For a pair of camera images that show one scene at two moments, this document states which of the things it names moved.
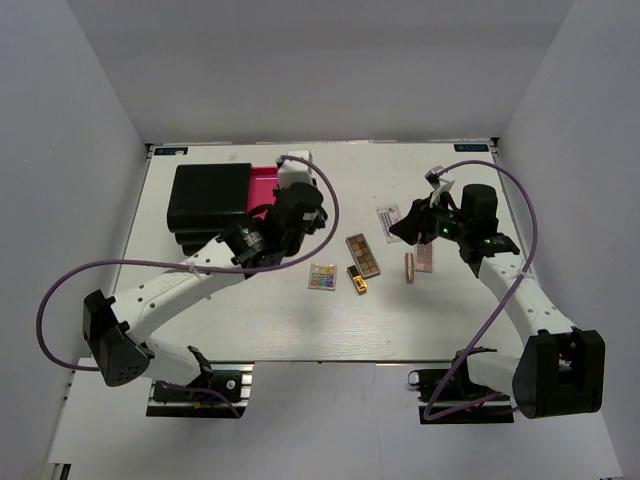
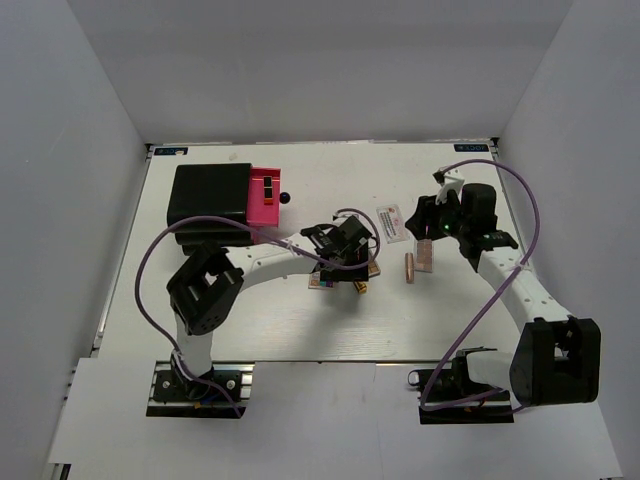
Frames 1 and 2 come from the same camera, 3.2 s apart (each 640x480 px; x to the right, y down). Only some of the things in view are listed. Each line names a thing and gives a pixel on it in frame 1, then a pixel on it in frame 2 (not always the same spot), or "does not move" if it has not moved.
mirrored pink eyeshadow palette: [424, 257] does not move
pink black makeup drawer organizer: [205, 199] does not move
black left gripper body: [294, 243] → [358, 274]
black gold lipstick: [357, 279] does not move
